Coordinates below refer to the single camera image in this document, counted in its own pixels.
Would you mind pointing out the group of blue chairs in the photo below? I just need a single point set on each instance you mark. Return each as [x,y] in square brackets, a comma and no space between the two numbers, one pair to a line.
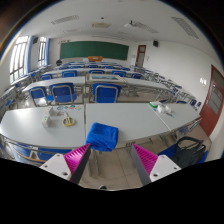
[69,73]

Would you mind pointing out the blue towel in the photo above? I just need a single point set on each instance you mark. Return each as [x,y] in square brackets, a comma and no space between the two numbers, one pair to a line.
[101,136]

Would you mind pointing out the green chalkboard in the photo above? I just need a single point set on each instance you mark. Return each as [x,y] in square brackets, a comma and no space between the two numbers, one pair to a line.
[94,50]

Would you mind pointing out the white wall switch panel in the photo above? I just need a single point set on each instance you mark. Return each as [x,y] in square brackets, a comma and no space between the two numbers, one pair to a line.
[203,81]

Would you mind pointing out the green and white packet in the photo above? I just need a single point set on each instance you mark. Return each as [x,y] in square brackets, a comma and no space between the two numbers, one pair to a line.
[154,104]

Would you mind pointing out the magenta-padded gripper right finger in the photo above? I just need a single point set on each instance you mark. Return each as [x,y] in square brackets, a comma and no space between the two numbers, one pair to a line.
[146,159]

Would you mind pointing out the ceiling projector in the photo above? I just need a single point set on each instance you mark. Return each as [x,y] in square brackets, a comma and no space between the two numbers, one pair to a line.
[128,24]

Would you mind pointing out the tall window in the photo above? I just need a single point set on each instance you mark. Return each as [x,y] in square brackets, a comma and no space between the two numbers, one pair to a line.
[42,51]
[18,58]

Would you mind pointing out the red-brown door with window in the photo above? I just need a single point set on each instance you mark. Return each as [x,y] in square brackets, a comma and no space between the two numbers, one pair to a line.
[140,56]
[213,106]

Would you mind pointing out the ceiling air conditioner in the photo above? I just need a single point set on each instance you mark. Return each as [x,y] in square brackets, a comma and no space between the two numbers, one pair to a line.
[101,25]

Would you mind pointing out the blue chair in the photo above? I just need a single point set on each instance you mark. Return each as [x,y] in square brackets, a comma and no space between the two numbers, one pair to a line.
[166,151]
[63,92]
[106,93]
[50,154]
[38,95]

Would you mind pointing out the orange lectern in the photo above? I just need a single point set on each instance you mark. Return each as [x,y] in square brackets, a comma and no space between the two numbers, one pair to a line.
[95,58]

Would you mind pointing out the ceiling light panels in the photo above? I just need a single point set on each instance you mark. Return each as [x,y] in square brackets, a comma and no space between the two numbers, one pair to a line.
[65,19]

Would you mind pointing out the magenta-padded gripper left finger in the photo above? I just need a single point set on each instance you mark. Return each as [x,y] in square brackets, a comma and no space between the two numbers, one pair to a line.
[77,158]

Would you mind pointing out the small white box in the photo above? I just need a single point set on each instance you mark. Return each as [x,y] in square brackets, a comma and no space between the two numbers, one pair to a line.
[51,111]
[46,121]

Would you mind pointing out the black wall speaker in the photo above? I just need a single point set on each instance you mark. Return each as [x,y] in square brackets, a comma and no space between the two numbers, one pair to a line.
[155,43]
[35,40]

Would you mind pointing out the black bag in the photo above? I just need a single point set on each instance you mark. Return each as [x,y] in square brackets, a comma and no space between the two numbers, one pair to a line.
[189,155]

